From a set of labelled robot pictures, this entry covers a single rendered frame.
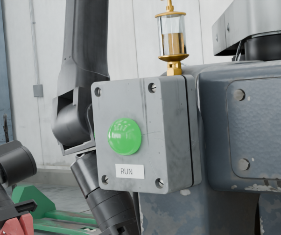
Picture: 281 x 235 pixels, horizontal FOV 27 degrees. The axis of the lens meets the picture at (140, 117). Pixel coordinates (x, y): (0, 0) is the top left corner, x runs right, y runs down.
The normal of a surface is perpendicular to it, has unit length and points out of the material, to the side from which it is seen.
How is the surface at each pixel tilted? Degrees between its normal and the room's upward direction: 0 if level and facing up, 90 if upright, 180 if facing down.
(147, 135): 90
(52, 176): 90
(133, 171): 90
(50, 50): 90
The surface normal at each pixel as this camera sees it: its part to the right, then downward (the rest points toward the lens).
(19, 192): -0.54, -0.60
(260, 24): -0.82, 0.09
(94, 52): 0.59, -0.35
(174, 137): 0.76, -0.03
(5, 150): 0.29, -0.58
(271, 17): -0.58, 0.09
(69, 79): -0.77, -0.20
